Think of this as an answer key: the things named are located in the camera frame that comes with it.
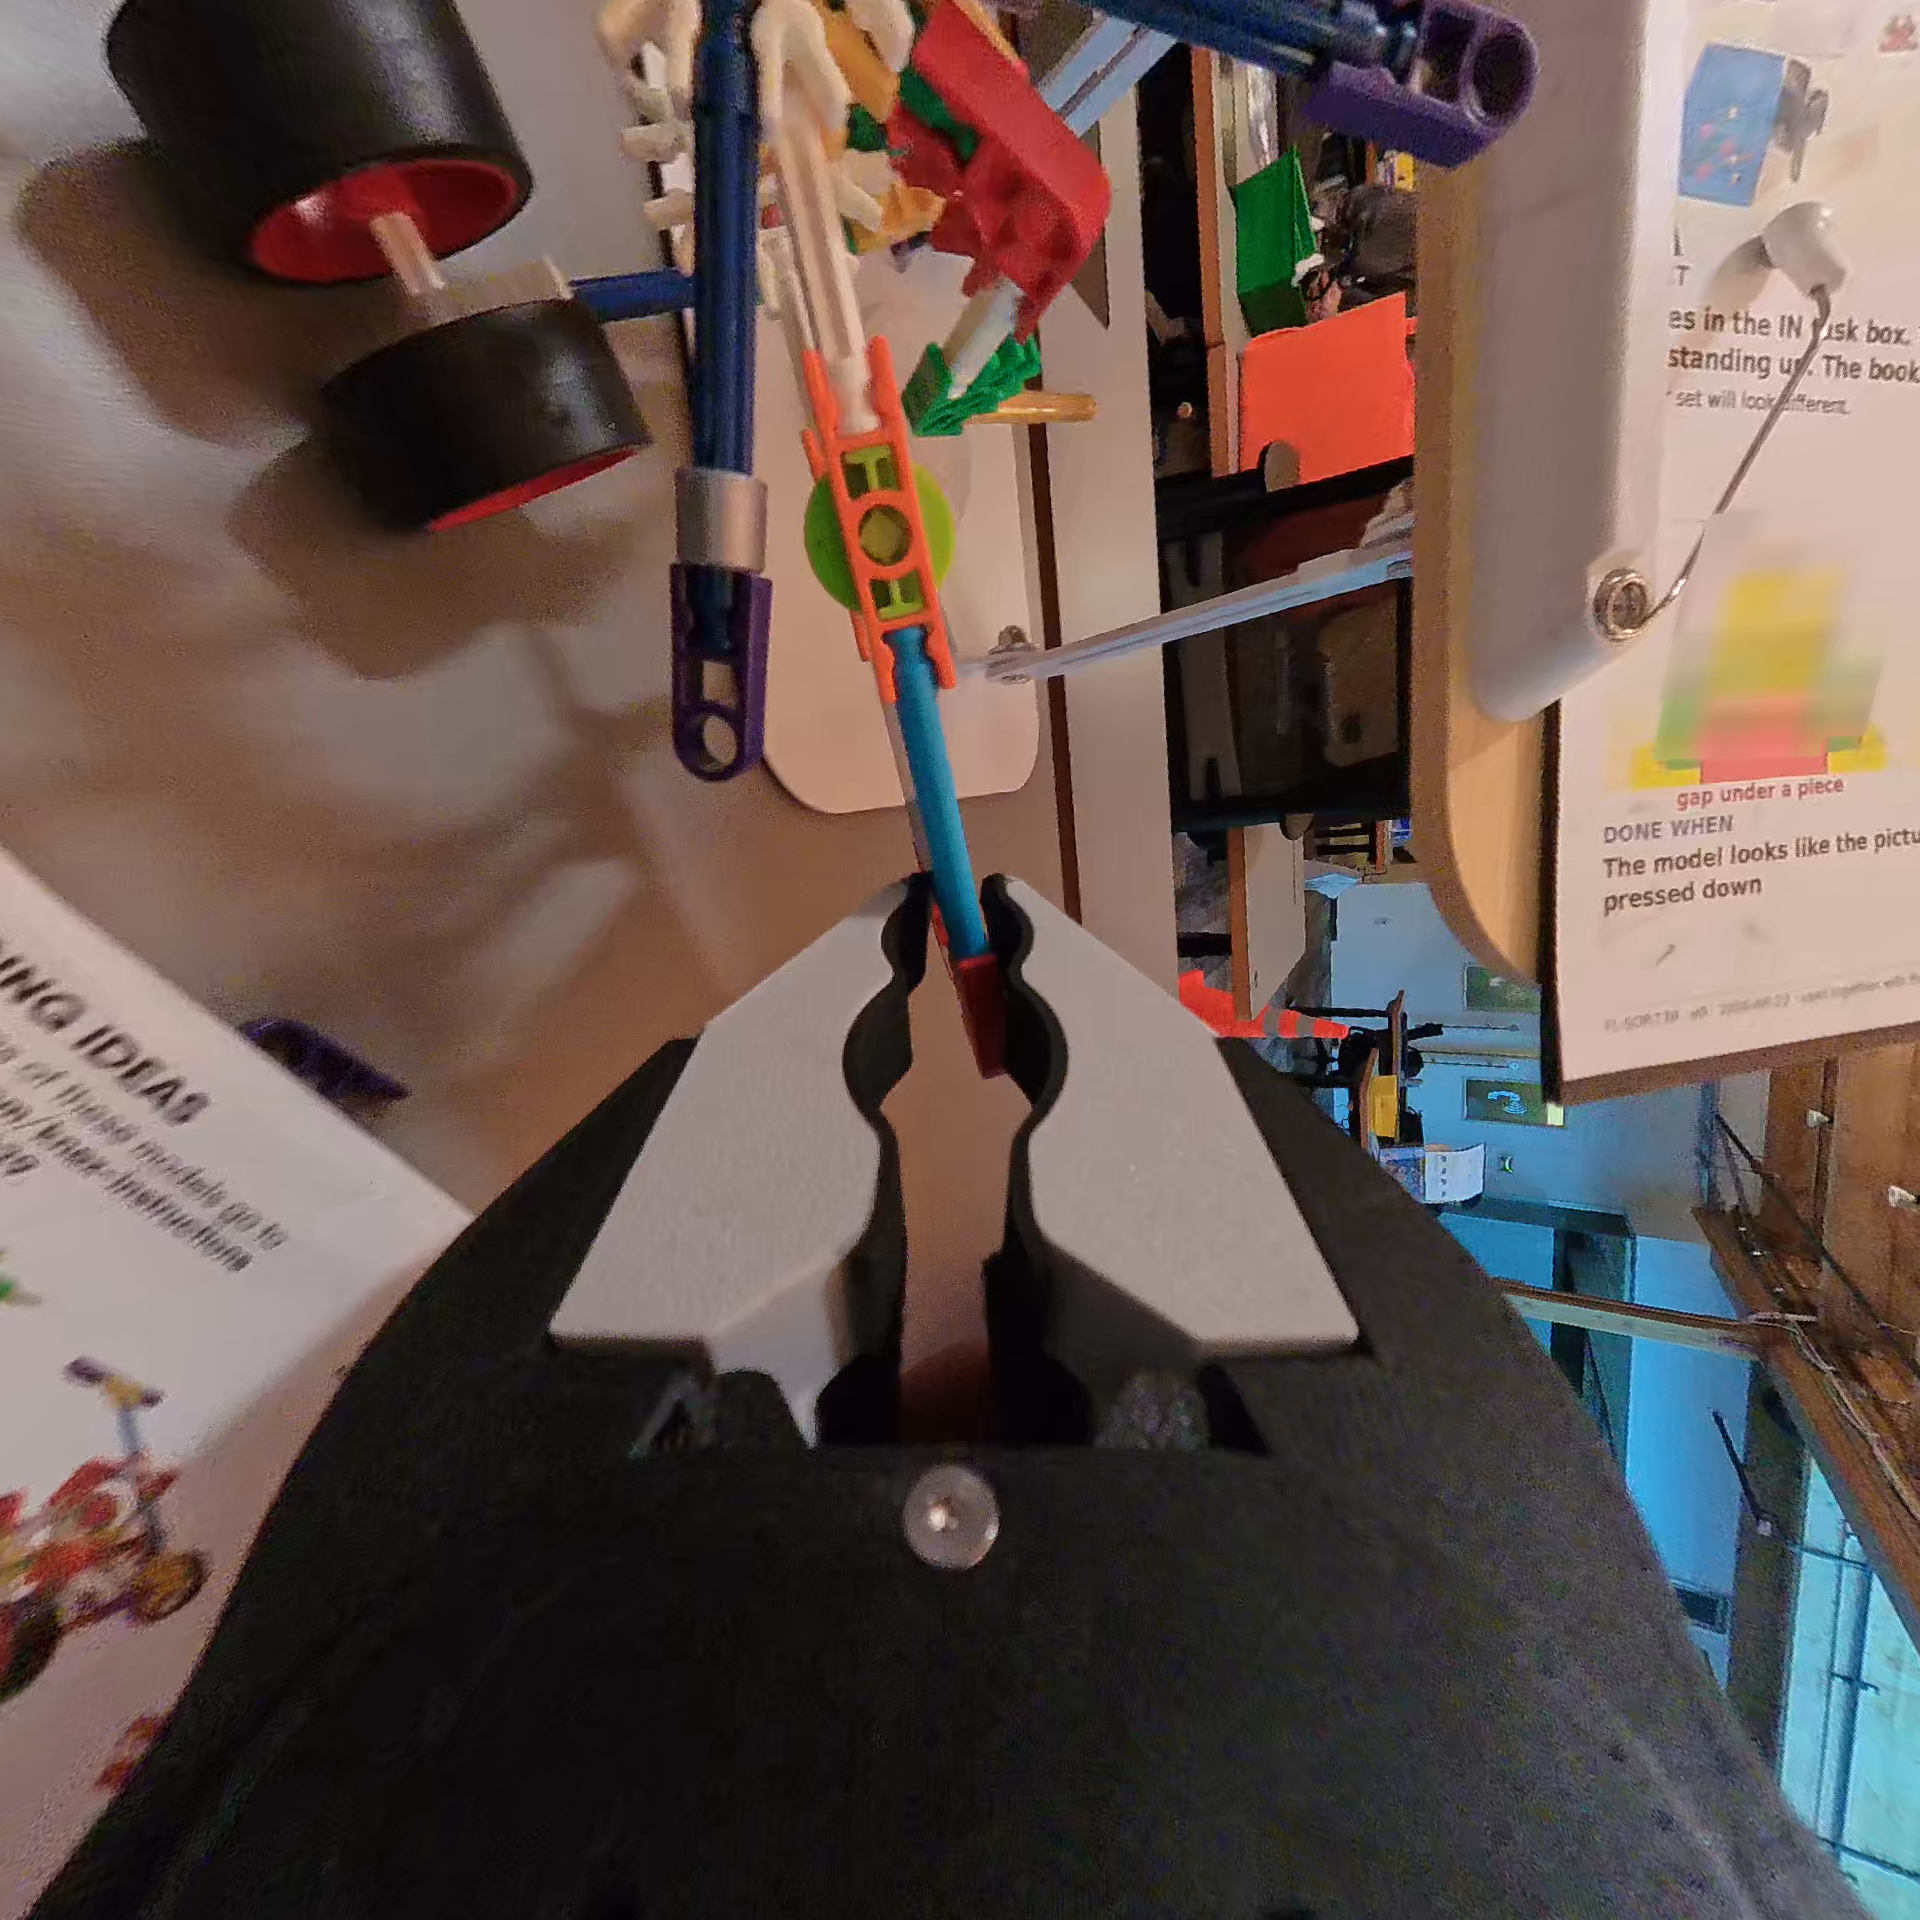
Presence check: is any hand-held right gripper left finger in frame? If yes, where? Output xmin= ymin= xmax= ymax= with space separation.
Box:
xmin=547 ymin=874 xmax=932 ymax=1450

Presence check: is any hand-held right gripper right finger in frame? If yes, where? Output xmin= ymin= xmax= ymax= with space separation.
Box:
xmin=982 ymin=874 xmax=1362 ymax=1444

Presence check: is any colourful toy construction model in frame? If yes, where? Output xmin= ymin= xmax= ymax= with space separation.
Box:
xmin=106 ymin=0 xmax=1539 ymax=1081

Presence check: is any orange traffic cone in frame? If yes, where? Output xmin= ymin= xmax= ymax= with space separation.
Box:
xmin=1178 ymin=967 xmax=1354 ymax=1046

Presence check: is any small purple toy connector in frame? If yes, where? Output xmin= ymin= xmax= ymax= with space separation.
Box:
xmin=239 ymin=1018 xmax=406 ymax=1103

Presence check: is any folded instruction booklet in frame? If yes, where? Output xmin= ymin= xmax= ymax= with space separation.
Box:
xmin=0 ymin=849 xmax=482 ymax=1913

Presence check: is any printed instruction sheet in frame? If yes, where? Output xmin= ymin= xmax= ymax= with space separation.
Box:
xmin=1551 ymin=0 xmax=1920 ymax=1094

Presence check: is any orange plastic bin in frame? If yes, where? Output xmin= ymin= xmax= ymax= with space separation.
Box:
xmin=1236 ymin=293 xmax=1420 ymax=482

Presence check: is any white tilted reading stand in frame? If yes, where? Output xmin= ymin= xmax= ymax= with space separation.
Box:
xmin=757 ymin=0 xmax=1920 ymax=1103

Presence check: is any green plastic bin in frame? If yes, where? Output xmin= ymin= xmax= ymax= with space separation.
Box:
xmin=1229 ymin=147 xmax=1327 ymax=339

